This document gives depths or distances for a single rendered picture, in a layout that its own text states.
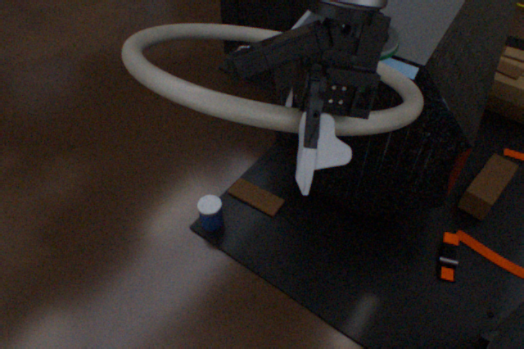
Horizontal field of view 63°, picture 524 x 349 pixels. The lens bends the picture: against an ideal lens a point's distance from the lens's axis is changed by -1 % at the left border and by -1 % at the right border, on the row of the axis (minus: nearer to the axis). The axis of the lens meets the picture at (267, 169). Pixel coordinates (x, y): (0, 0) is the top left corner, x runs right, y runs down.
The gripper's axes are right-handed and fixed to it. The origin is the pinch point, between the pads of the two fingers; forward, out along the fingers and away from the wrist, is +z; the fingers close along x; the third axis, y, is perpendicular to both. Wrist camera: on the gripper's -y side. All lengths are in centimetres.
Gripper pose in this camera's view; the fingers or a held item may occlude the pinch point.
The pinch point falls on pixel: (288, 164)
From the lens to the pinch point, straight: 55.2
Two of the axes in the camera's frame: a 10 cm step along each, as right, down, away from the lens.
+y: 9.8, 1.0, 1.7
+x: -1.0, -4.9, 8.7
